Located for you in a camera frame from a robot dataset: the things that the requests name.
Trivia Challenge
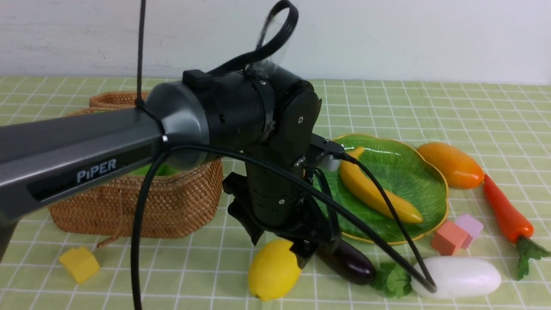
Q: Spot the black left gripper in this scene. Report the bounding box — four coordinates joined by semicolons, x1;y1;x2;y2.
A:
223;161;341;269

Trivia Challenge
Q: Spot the yellow plastic lemon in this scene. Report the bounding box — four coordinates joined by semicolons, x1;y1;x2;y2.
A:
248;239;302;301

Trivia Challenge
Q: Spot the purple plastic eggplant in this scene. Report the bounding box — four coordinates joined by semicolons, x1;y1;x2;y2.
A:
316;239;377;286

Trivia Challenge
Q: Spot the yellow plastic banana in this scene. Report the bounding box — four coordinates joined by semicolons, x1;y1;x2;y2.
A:
339;146;424;224

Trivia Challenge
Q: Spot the white plastic radish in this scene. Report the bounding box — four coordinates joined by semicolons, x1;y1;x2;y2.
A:
374;256;502;300

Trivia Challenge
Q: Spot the orange plastic carrot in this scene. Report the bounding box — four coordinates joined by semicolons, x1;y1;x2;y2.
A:
483;174;551;281

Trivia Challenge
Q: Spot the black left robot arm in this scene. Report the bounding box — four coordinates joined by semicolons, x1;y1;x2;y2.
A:
1;69;342;267

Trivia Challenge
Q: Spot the woven wicker basket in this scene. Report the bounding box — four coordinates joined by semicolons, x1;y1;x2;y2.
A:
49;91;224;249

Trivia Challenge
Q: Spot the green glass leaf plate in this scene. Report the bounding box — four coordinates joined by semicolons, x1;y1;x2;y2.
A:
324;134;449;245

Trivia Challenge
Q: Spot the salmon foam cube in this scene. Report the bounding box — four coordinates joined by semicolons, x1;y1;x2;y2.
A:
430;220;470;256

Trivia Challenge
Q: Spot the orange plastic mango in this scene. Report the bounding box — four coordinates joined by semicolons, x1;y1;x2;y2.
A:
417;142;484;189

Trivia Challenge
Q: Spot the pink foam cube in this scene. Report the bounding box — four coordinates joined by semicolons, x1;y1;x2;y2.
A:
455;214;484;249

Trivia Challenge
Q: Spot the yellow foam cube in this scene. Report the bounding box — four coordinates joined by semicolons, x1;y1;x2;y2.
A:
59;246;100;284

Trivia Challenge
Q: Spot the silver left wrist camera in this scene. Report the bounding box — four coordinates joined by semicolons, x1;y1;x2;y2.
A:
305;133;345;171

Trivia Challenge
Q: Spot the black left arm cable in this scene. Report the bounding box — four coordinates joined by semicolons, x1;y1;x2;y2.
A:
130;0;438;310

